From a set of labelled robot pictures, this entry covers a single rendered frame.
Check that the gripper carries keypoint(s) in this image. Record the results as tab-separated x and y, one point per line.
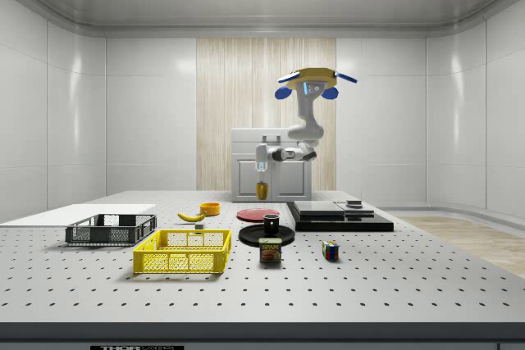
261	174

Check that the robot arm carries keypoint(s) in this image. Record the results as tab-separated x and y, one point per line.
307	120

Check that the white cabinet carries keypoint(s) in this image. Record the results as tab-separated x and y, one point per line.
246	178

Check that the red plate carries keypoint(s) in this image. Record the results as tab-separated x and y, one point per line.
251	214

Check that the black mug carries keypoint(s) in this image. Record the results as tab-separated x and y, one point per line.
270	225

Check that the black plate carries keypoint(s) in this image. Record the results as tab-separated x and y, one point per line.
250	236

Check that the yellow bowl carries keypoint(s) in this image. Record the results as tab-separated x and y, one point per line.
209	210

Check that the flat-sided can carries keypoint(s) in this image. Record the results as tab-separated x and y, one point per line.
270	251

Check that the black stove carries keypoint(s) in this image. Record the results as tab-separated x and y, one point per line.
328	219

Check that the banana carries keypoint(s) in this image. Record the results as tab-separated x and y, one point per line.
192	218

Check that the puzzle cube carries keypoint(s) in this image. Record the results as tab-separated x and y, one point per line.
330	251

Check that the drone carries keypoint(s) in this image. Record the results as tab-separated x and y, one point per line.
313	73

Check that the yellow basket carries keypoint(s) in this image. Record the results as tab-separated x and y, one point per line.
180	262

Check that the dark grey basket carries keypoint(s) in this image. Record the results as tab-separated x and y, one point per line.
102	235

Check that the white board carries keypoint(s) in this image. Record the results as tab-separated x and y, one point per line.
61	212

